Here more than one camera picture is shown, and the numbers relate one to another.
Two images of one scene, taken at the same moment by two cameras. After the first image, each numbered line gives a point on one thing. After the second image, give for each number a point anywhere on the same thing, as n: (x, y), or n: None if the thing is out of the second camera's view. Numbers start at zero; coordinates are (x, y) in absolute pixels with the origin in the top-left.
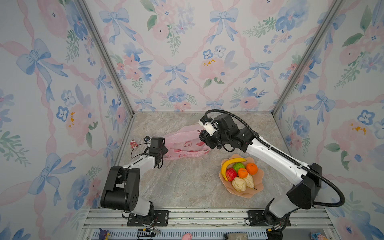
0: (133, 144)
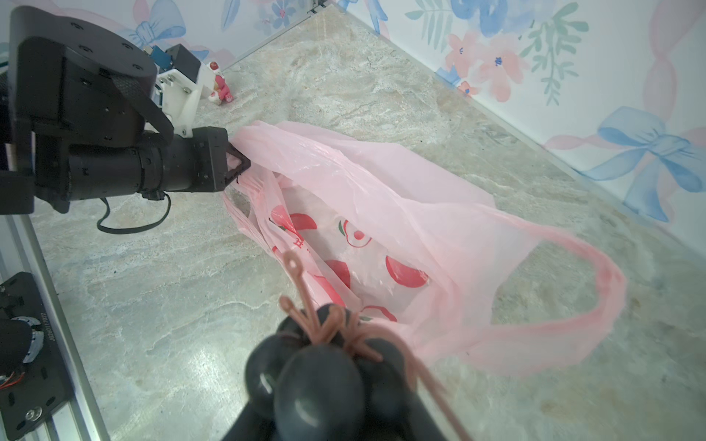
0: (222, 91)
